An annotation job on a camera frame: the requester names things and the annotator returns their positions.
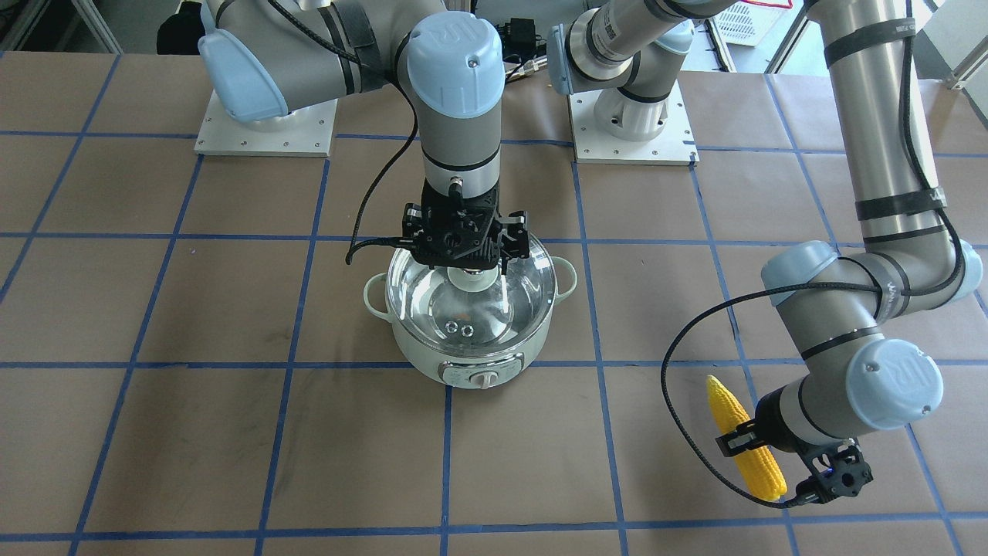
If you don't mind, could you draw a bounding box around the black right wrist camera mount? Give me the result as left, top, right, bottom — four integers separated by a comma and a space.
413, 181, 500, 268

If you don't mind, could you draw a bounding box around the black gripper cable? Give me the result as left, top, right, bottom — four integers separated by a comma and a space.
660, 15, 966, 508
266, 0, 421, 266

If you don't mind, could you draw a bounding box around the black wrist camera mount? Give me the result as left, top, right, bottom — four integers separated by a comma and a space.
786, 439, 874, 507
413, 181, 500, 268

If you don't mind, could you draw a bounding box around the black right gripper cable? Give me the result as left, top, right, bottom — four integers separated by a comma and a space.
266, 0, 421, 266

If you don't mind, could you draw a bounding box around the pale green electric pot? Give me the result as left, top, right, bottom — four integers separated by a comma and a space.
363, 237, 578, 390

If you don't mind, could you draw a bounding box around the yellow corn cob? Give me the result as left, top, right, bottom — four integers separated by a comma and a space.
705, 375, 788, 502

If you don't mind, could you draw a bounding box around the white plastic basket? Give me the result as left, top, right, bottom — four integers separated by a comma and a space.
712, 1, 793, 47

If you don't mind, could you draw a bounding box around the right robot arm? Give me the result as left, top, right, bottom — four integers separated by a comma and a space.
198, 1, 530, 270

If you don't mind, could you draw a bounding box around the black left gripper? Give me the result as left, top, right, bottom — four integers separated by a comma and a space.
716, 390, 815, 458

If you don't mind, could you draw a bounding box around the glass pot lid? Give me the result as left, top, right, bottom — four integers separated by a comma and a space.
385, 237, 557, 356

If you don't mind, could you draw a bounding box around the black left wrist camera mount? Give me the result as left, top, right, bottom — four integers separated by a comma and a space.
786, 439, 874, 507

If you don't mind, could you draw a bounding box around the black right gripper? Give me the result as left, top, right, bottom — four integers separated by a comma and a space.
401, 203, 530, 275

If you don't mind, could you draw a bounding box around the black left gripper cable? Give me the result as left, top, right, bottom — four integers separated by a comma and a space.
660, 15, 966, 508

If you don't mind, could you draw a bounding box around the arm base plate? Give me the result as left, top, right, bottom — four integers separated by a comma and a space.
567, 83, 699, 166
194, 93, 338, 158

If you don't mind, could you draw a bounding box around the black power adapter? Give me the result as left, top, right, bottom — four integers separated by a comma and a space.
494, 18, 540, 59

